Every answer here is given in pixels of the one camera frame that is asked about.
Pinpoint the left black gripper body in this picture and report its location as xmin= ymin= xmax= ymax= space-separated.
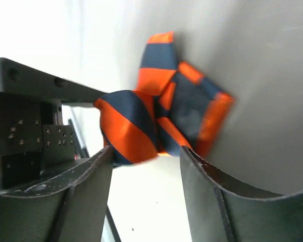
xmin=0 ymin=94 xmax=89 ymax=192

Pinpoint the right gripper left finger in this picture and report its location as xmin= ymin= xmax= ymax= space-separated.
xmin=0 ymin=146 xmax=114 ymax=241

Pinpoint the orange navy striped tie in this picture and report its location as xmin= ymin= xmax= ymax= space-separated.
xmin=95 ymin=32 xmax=234 ymax=167

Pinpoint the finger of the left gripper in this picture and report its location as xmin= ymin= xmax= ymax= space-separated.
xmin=0 ymin=57 xmax=106 ymax=103

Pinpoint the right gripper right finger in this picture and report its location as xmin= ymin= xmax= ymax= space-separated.
xmin=179 ymin=146 xmax=303 ymax=241

